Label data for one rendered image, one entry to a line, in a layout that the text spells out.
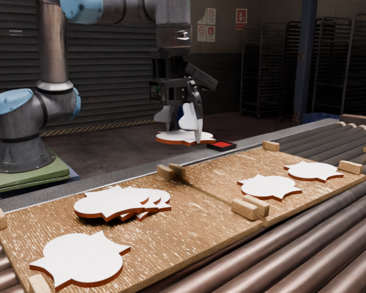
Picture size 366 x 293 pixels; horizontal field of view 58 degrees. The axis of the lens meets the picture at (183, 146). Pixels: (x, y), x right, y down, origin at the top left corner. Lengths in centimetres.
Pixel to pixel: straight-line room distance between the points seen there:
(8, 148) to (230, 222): 75
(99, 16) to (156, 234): 43
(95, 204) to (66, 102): 57
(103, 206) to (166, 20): 39
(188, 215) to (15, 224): 33
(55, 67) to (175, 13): 54
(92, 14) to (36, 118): 52
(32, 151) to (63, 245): 59
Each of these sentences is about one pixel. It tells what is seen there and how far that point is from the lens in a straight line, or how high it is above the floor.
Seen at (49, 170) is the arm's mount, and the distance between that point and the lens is 110.
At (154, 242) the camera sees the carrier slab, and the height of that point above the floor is 94.
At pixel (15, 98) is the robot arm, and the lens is 111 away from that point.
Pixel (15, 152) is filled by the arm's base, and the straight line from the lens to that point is 114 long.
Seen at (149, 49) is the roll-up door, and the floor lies 131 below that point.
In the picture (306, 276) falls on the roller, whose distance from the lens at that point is 58.
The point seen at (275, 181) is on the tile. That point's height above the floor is 95.
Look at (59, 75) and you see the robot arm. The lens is 115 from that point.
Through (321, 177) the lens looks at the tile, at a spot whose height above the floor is 95.
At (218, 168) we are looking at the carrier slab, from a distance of 94.
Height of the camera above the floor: 125
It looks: 16 degrees down
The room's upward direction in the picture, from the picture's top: straight up
